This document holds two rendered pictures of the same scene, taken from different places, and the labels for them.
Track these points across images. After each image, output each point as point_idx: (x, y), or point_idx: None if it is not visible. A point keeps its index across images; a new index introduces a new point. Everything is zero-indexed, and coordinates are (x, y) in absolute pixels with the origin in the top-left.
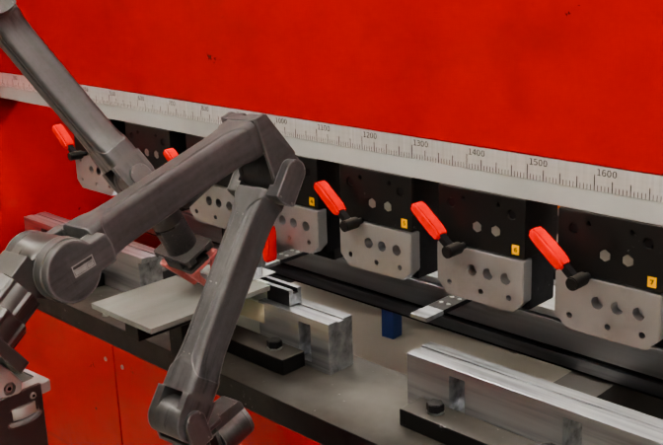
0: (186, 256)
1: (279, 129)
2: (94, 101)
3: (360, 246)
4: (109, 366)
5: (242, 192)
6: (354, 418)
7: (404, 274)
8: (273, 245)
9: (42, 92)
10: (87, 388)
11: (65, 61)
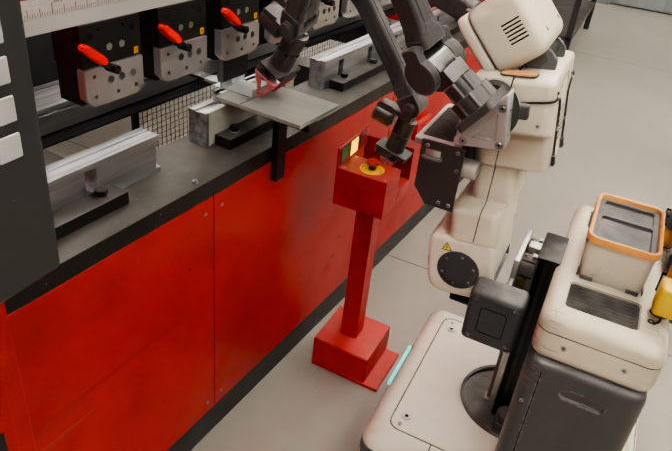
0: (293, 66)
1: None
2: (115, 0)
3: (320, 15)
4: (208, 217)
5: None
6: (339, 100)
7: (335, 19)
8: None
9: None
10: (181, 262)
11: None
